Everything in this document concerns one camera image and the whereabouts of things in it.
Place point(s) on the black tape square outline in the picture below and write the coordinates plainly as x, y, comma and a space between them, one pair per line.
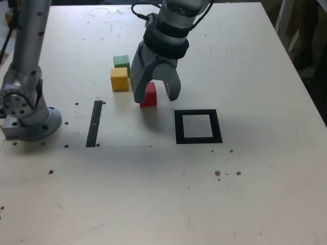
178, 127

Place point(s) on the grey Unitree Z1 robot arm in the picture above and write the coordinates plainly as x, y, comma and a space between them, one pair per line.
28, 51

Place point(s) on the white background frame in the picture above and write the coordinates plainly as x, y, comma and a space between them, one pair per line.
281, 15

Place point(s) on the yellow cube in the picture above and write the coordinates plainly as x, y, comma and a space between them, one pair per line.
119, 81

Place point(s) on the small grey camera box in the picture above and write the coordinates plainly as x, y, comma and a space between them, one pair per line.
150, 19

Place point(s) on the red cube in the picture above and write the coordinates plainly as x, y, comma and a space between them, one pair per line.
151, 97

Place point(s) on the dark background furniture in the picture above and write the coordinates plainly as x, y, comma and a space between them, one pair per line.
306, 51

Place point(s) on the green cube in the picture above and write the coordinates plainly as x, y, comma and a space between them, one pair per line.
122, 60

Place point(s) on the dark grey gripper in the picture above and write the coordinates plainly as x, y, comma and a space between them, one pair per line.
167, 60

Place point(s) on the brown cardboard box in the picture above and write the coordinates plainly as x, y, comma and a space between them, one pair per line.
9, 18

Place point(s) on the black tape strip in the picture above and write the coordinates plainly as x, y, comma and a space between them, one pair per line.
93, 127

